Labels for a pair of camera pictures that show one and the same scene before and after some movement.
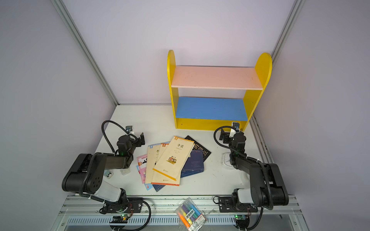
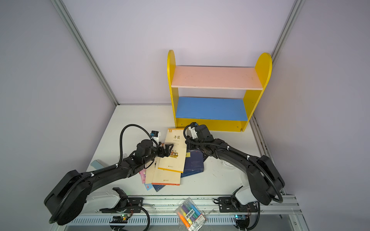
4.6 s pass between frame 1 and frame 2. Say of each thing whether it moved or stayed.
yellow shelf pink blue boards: stayed
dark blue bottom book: stayed
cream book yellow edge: moved
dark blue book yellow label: stayed
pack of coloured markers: stayed
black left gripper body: moved
